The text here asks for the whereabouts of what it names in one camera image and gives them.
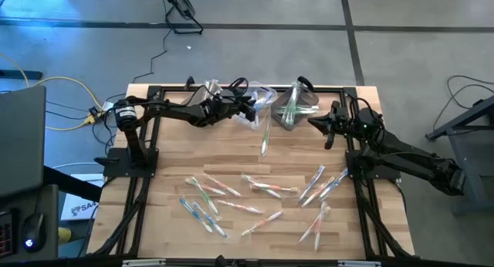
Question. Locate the black floor bar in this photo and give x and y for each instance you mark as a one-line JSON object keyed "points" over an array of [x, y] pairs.
{"points": [[23, 75]]}

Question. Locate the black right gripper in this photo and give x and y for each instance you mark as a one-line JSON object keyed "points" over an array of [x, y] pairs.
{"points": [[361, 124]]}

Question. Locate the white bracket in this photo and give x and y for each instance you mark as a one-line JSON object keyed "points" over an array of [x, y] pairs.
{"points": [[143, 262], [359, 263]]}

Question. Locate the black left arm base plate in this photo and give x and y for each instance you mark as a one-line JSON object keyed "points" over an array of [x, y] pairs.
{"points": [[116, 168]]}

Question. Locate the white cardboard box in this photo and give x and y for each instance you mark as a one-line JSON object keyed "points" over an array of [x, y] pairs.
{"points": [[81, 211]]}

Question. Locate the grey metal cart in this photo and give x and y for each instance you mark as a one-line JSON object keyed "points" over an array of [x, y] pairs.
{"points": [[478, 143]]}

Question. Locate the blue toothbrush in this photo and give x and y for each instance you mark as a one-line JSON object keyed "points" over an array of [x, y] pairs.
{"points": [[243, 119], [312, 183], [268, 93], [195, 215], [333, 184], [210, 220], [256, 122], [266, 99]]}

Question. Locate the clear plastic bin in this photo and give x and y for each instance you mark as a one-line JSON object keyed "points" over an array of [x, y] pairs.
{"points": [[270, 85]]}

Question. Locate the black floor fan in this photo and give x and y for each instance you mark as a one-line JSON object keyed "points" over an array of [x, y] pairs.
{"points": [[179, 4]]}

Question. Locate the black computer mouse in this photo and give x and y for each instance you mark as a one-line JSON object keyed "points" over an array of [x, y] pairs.
{"points": [[34, 232]]}

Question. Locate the grey plastic bin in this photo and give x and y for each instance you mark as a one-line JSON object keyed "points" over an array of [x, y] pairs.
{"points": [[278, 118]]}

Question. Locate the power strip with plugs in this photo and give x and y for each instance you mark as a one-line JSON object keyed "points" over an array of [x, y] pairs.
{"points": [[107, 106]]}

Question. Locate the yellow object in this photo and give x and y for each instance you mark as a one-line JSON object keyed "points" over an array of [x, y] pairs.
{"points": [[65, 235]]}

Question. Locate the beige plastic bin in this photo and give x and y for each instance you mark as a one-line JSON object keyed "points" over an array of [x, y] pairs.
{"points": [[193, 93]]}

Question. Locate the green toothbrush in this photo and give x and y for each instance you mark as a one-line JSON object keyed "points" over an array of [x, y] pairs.
{"points": [[291, 97], [285, 113], [296, 103], [270, 192], [206, 197], [265, 139], [305, 109]]}

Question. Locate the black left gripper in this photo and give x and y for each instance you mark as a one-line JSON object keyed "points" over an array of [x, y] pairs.
{"points": [[231, 107]]}

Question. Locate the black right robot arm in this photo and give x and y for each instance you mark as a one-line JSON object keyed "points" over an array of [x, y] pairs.
{"points": [[417, 163]]}

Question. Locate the dark desk surface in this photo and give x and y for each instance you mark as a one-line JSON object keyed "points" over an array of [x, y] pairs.
{"points": [[42, 197]]}

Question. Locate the black clamp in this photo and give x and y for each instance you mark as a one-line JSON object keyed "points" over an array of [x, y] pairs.
{"points": [[305, 82], [189, 82]]}

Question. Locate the backlit keyboard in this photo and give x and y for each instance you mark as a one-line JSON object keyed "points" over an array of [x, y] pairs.
{"points": [[5, 236]]}

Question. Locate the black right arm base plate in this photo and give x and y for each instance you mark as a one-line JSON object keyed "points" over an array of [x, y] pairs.
{"points": [[370, 173]]}

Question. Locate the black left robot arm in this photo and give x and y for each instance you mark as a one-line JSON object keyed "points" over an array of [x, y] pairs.
{"points": [[173, 112]]}

